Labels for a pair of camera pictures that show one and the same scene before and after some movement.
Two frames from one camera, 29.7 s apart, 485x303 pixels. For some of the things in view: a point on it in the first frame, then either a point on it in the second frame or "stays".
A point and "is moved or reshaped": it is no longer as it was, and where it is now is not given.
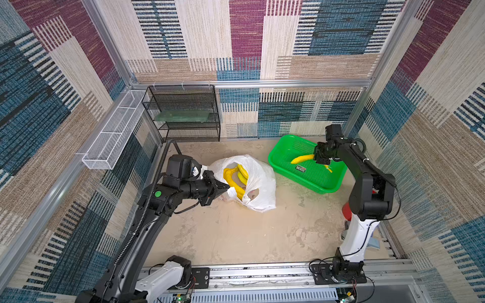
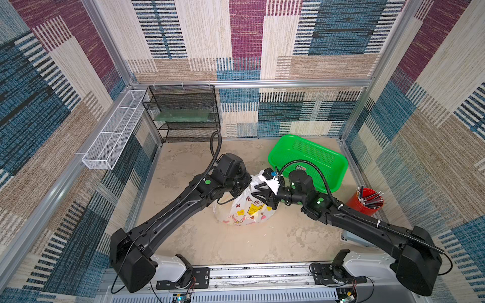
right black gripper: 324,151 to 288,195
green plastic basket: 319,178 stays
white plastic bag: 261,192 is moved or reshaped
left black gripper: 214,189 to 247,179
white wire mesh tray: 102,154 stays
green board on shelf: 182,115 stays
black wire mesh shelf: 189,111 stays
